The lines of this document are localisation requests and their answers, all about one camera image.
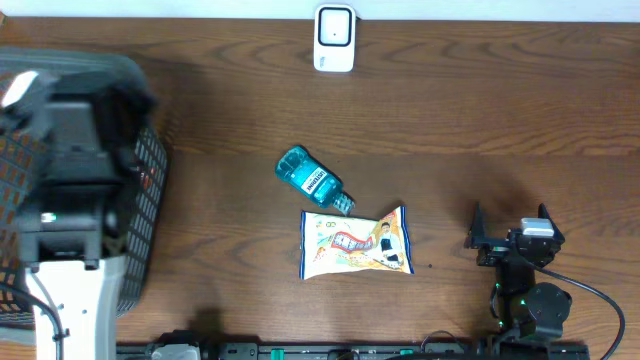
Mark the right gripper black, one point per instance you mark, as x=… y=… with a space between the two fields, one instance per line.
x=477 y=237

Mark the teal mouthwash bottle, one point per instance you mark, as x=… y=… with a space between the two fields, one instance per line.
x=312 y=179

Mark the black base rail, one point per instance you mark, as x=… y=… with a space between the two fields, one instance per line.
x=186 y=345

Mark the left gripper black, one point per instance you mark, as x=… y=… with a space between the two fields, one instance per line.
x=131 y=120

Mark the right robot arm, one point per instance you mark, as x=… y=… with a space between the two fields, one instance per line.
x=528 y=312

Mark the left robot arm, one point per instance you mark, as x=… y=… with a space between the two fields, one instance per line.
x=74 y=307

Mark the large yellow snack bag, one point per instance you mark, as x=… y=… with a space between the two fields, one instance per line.
x=334 y=244

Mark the white barcode scanner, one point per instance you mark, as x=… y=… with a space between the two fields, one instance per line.
x=334 y=38

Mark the grey plastic basket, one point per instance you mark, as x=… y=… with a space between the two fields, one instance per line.
x=21 y=157

